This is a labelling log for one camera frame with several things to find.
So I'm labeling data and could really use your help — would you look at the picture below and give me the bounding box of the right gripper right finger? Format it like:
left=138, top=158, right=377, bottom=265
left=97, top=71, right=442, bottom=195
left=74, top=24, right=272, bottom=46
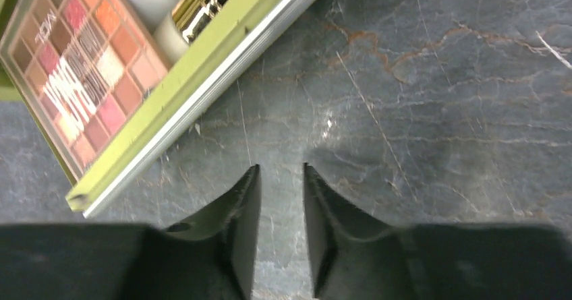
left=303, top=163, right=403, bottom=299

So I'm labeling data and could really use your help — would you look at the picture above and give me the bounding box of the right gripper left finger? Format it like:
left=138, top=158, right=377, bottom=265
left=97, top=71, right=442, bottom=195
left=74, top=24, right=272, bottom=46
left=165, top=164, right=262, bottom=299

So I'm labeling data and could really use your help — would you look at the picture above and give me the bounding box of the pink eyeshadow palette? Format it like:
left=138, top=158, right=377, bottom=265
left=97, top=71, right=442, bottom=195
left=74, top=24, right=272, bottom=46
left=1, top=0, right=171, bottom=180

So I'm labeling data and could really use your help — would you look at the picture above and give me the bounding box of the green metal drawer box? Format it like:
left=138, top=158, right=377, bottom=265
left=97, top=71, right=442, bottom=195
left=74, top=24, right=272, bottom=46
left=1, top=0, right=315, bottom=218

